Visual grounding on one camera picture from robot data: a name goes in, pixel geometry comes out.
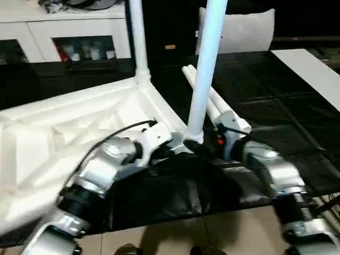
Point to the white plastic table leg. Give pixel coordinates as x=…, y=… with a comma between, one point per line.
x=139, y=40
x=205, y=66
x=223, y=105
x=187, y=72

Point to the white plastic table top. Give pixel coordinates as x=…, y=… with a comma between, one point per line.
x=53, y=119

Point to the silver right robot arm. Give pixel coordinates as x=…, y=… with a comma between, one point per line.
x=279, y=170

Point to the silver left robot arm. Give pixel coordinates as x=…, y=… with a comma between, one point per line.
x=101, y=170

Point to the black mat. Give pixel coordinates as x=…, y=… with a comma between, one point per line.
x=279, y=93

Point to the small beige label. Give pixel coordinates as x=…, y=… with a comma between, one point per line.
x=170, y=47

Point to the grey cushion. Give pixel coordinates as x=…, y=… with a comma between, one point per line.
x=247, y=32

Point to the white board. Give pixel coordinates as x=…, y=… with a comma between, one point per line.
x=310, y=71

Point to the dark blue cabinet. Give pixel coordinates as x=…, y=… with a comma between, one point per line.
x=159, y=26

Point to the black bar red light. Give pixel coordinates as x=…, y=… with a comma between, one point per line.
x=305, y=39

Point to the white cabinet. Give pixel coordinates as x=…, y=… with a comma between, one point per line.
x=66, y=26

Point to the dark grey bag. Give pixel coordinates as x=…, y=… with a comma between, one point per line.
x=79, y=4

